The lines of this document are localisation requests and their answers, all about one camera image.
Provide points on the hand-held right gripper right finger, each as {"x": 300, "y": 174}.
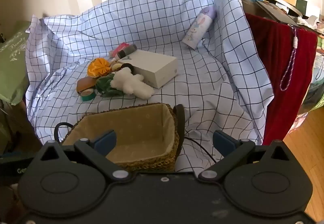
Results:
{"x": 222, "y": 144}

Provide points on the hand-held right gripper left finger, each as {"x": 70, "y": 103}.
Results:
{"x": 106, "y": 141}

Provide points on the lined wicker basket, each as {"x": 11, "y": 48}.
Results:
{"x": 136, "y": 135}

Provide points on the green plush toy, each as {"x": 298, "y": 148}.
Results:
{"x": 103, "y": 84}

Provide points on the white plush toy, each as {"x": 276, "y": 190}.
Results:
{"x": 131, "y": 84}

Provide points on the pink-trimmed white cloth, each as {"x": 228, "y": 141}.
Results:
{"x": 119, "y": 50}

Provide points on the green tape roll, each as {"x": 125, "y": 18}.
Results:
{"x": 88, "y": 97}

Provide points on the brown textured case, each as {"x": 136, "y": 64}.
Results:
{"x": 86, "y": 84}

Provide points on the white cardboard box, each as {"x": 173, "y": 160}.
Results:
{"x": 157, "y": 67}

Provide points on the dark red cloth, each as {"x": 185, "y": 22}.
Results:
{"x": 273, "y": 61}

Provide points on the green printed bag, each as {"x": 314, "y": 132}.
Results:
{"x": 12, "y": 69}

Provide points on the printed bottle with purple cap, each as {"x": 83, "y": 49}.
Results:
{"x": 198, "y": 29}

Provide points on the blue checked bed sheet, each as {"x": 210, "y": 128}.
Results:
{"x": 151, "y": 23}

